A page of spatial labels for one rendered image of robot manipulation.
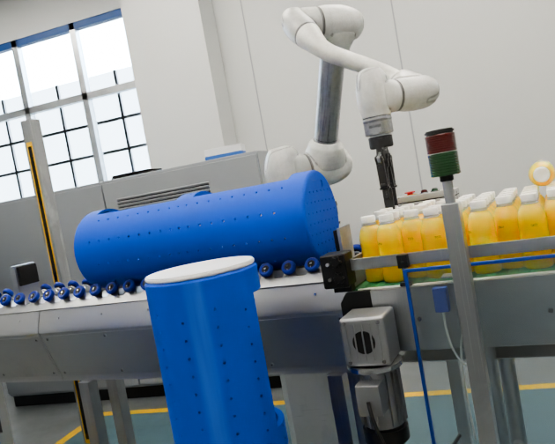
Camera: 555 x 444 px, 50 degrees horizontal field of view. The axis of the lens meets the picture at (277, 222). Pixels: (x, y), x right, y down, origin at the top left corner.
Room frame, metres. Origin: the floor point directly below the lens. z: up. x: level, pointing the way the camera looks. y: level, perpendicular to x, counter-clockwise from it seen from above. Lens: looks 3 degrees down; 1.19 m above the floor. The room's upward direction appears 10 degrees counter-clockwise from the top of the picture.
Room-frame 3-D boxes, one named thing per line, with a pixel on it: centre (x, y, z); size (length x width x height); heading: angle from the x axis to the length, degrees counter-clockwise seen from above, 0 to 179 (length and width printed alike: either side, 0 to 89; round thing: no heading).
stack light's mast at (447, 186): (1.29, -0.38, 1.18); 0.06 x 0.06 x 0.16
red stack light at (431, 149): (1.29, -0.38, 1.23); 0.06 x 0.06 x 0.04
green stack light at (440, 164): (1.29, -0.38, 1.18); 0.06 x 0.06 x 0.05
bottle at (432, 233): (1.52, -0.39, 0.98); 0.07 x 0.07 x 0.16
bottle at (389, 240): (1.57, -0.29, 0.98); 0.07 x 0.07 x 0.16
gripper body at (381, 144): (1.87, -0.36, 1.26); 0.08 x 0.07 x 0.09; 155
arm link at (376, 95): (1.88, -0.38, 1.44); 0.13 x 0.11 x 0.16; 112
